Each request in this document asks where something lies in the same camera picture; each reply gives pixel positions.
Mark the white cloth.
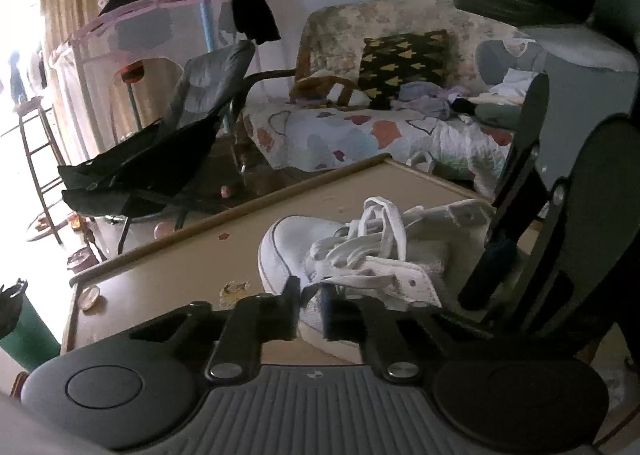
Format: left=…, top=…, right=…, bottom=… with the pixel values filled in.
left=492, top=68, right=536, bottom=98

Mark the pink plastic container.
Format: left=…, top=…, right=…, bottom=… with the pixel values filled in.
left=67, top=247, right=101, bottom=271

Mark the yellow cartoon sticker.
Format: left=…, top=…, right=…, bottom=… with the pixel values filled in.
left=220, top=280, right=251, bottom=308

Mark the wooden ladder stool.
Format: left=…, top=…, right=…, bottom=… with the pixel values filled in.
left=15, top=98, right=68, bottom=243

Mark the red round toy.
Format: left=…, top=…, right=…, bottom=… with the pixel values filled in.
left=120, top=62, right=146, bottom=86

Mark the black gold tree pillow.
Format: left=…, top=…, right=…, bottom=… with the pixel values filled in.
left=357, top=29, right=451, bottom=111

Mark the lavender clothes pile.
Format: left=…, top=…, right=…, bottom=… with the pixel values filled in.
left=395, top=80, right=453, bottom=118

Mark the grey slipper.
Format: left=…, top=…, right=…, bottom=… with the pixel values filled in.
left=475, top=38, right=546, bottom=86

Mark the green bin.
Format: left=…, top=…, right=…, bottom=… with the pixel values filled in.
left=0, top=277, right=61, bottom=373

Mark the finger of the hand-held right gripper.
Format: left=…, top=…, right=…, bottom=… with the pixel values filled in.
left=457, top=72, right=551, bottom=311
left=509, top=182, right=571, bottom=333

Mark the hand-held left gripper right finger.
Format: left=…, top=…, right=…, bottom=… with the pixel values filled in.
left=320, top=285, right=494, bottom=382

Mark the brown striped bag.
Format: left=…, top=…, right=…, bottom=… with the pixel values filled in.
left=289, top=75, right=373, bottom=110

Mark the black hanging cloth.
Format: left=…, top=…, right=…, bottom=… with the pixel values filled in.
left=220, top=0, right=282, bottom=47

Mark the floral sofa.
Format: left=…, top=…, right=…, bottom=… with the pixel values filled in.
left=295, top=0, right=541, bottom=171

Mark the heart patchwork quilt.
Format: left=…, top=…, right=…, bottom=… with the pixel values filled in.
left=245, top=102, right=516, bottom=198

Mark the pink mesh play tent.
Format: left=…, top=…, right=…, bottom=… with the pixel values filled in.
left=47, top=0, right=236, bottom=166

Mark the grey green cloth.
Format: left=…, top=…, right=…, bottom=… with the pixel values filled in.
left=475, top=102, right=523, bottom=128

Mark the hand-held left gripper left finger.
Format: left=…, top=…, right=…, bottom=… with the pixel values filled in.
left=127, top=275, right=303, bottom=382

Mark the black folding chair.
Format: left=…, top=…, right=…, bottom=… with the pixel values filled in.
left=57, top=40, right=301, bottom=256

